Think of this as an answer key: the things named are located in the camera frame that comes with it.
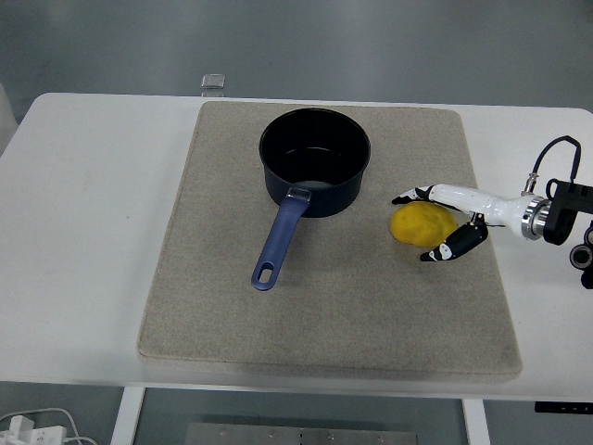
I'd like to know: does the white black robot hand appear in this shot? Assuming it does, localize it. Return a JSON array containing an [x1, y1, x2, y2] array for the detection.
[[391, 183, 529, 264]]

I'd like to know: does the beige fabric mat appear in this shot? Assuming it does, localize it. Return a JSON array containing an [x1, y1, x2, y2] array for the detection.
[[135, 100, 524, 384]]

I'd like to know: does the white table leg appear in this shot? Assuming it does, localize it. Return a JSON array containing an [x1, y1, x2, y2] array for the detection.
[[461, 397, 491, 445], [109, 387, 145, 445]]

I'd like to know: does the black table control panel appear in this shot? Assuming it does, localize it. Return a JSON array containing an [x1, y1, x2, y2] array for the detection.
[[533, 400, 584, 413]]

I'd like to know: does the white power strip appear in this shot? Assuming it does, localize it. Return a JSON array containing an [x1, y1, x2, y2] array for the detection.
[[0, 415, 69, 445]]

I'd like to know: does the blue pot with handle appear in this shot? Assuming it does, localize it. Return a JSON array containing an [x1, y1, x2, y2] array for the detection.
[[250, 108, 372, 292]]

